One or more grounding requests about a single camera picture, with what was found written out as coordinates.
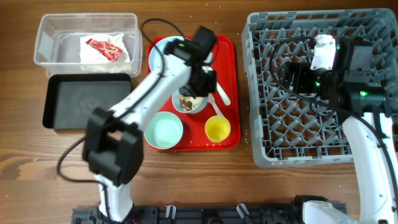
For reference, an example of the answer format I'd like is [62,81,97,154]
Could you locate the rice and food scraps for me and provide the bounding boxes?
[178,95,203,111]

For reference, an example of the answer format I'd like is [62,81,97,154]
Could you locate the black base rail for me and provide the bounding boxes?
[70,202,348,224]

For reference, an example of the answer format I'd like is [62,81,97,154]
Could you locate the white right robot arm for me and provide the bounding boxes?
[269,35,397,223]

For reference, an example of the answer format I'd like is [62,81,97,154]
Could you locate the white plastic spoon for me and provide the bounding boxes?
[216,83,231,106]

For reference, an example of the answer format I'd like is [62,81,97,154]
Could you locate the yellow plastic cup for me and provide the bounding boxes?
[205,115,231,143]

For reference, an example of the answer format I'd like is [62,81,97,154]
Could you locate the grey dishwasher rack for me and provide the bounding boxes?
[242,8,397,168]

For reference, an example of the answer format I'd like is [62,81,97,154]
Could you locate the red candy wrapper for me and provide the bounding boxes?
[85,39,123,62]

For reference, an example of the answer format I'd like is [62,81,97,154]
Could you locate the red plastic tray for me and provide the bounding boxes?
[160,35,241,152]

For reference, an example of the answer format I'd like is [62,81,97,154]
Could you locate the mint green bowl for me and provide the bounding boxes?
[144,111,183,150]

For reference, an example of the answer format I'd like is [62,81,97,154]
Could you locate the white plastic fork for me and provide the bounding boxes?
[208,93,223,116]

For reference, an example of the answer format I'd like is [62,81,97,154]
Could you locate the light blue bowl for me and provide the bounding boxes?
[172,90,208,114]

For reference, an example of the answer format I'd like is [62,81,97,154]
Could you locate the clear plastic bin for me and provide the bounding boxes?
[34,13,142,77]

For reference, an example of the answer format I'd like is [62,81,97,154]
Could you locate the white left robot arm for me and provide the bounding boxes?
[82,26,218,223]

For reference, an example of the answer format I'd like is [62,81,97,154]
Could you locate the light blue round plate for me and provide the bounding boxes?
[147,35,192,78]

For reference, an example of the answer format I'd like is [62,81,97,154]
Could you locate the black waste tray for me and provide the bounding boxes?
[42,73,132,129]

